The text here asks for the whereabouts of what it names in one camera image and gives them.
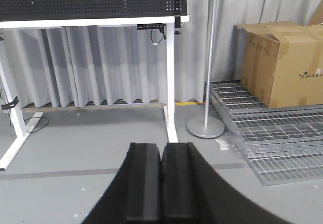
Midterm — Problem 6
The metal floor grating stack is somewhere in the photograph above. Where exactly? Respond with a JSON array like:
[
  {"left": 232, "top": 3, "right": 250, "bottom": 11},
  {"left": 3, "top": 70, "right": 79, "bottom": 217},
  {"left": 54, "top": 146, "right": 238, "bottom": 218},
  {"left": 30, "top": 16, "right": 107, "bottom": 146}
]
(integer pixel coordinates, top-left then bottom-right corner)
[{"left": 209, "top": 81, "right": 322, "bottom": 186}]

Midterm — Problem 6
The grey curtain backdrop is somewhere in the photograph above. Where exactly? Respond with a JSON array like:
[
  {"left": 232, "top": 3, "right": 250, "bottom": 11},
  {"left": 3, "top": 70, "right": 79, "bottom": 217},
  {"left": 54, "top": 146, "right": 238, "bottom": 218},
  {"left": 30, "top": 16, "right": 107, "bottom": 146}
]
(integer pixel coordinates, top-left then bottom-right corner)
[{"left": 1, "top": 0, "right": 321, "bottom": 107}]

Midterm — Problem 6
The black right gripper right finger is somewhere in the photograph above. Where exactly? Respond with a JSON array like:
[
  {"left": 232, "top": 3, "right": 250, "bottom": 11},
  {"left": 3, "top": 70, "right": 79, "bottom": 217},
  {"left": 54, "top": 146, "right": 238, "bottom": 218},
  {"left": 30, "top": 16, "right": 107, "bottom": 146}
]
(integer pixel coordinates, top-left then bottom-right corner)
[{"left": 161, "top": 142, "right": 287, "bottom": 223}]

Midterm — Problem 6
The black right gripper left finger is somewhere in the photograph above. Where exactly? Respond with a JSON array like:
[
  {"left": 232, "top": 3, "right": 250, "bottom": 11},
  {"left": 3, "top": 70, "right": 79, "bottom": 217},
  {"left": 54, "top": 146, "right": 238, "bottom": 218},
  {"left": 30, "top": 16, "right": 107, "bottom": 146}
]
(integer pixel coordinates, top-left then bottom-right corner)
[{"left": 83, "top": 143, "right": 161, "bottom": 223}]

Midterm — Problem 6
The black perforated pegboard panel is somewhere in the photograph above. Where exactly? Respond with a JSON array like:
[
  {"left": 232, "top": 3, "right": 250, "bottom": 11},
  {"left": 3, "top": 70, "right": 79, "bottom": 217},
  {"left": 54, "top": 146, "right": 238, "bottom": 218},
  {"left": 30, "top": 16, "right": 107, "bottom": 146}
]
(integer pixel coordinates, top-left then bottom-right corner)
[{"left": 1, "top": 0, "right": 187, "bottom": 22}]

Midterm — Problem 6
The silver sign stand pole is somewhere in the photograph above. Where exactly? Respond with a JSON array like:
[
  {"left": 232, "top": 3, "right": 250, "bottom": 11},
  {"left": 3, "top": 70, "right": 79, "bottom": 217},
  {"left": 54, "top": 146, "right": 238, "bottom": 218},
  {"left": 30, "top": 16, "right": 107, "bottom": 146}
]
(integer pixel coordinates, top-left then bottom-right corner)
[{"left": 187, "top": 0, "right": 225, "bottom": 139}]

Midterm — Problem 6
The brown cardboard box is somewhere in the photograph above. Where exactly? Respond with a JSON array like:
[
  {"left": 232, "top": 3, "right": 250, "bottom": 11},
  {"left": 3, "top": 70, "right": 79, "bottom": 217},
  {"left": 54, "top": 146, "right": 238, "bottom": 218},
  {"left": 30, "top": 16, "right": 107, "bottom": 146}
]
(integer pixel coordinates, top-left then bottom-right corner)
[{"left": 237, "top": 21, "right": 322, "bottom": 108}]

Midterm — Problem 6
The white standing desk frame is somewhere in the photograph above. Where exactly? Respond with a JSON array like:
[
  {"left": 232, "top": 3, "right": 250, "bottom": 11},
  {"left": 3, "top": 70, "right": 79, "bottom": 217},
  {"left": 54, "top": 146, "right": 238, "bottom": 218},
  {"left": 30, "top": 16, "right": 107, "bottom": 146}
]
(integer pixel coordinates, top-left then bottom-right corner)
[{"left": 1, "top": 15, "right": 189, "bottom": 171}]

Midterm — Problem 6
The black pegboard clamp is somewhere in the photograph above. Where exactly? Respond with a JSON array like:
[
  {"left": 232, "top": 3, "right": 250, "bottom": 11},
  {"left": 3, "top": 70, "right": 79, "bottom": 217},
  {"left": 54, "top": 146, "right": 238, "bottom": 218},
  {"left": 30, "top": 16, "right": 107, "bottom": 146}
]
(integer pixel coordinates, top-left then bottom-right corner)
[{"left": 174, "top": 16, "right": 181, "bottom": 35}]

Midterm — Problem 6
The black desk control box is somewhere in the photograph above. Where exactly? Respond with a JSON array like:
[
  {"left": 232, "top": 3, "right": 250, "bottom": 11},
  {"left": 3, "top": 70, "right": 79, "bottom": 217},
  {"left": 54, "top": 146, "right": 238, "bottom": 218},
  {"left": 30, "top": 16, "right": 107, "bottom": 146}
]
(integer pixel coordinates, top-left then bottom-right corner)
[{"left": 136, "top": 23, "right": 166, "bottom": 46}]

